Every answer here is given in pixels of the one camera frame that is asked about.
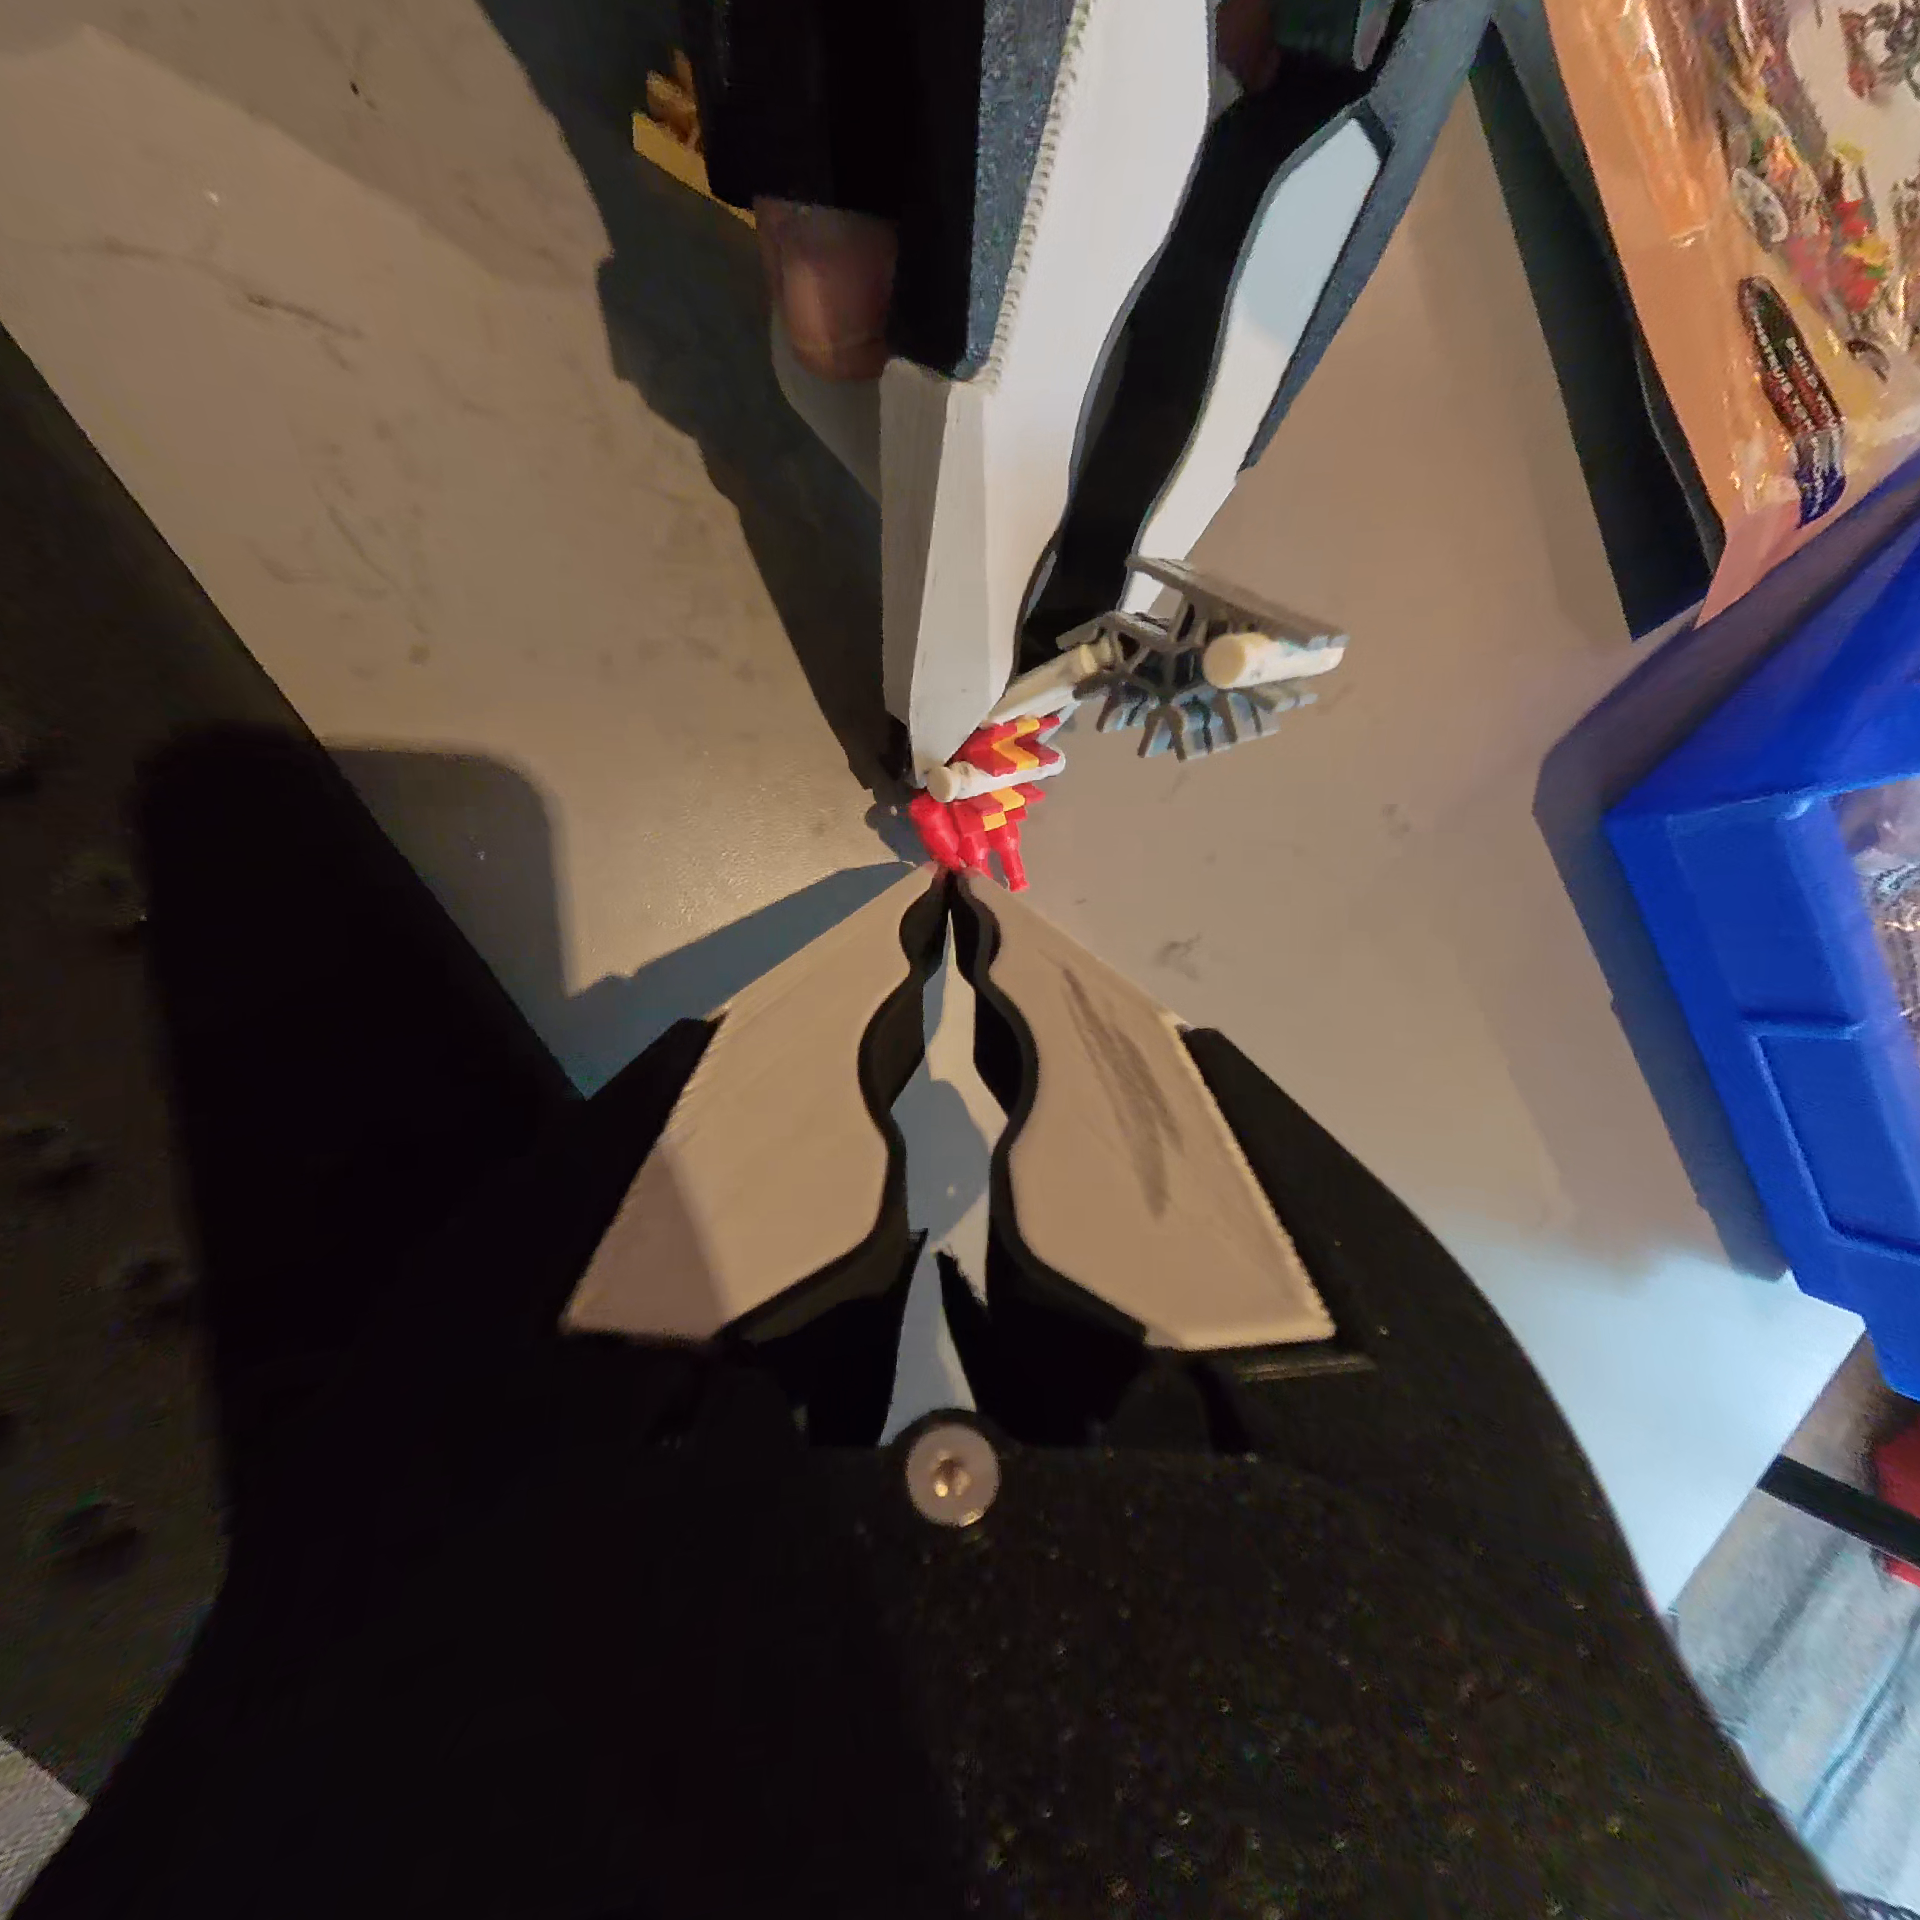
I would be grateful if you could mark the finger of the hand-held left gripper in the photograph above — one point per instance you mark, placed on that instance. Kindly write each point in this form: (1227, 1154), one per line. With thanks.
(990, 526)
(1292, 272)

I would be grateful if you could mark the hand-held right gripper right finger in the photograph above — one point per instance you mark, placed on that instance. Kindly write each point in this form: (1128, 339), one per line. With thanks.
(1156, 1197)

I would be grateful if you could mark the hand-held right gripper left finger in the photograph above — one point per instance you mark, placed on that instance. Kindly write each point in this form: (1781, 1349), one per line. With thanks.
(755, 1183)

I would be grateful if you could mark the toy rod and connector assembly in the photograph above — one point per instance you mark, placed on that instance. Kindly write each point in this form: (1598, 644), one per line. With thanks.
(1243, 660)

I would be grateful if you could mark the person's left hand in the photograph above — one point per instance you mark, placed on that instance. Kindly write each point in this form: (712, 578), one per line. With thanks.
(823, 298)

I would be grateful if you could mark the yellow toy connector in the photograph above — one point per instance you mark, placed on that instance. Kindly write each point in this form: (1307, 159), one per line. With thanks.
(673, 127)

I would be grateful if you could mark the dark flat board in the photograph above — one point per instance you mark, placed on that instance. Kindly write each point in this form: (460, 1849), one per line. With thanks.
(1593, 379)

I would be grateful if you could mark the orange toy set bag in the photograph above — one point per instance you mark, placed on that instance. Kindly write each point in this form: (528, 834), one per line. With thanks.
(1724, 223)

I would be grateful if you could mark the blue bin with plastic bags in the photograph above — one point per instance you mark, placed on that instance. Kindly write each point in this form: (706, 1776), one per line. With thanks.
(1724, 973)

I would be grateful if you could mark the black perforated pad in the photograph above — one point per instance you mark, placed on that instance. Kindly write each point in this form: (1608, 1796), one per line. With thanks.
(146, 1052)

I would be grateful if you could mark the clear plastic bags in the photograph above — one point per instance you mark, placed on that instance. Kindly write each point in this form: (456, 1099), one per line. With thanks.
(1893, 931)

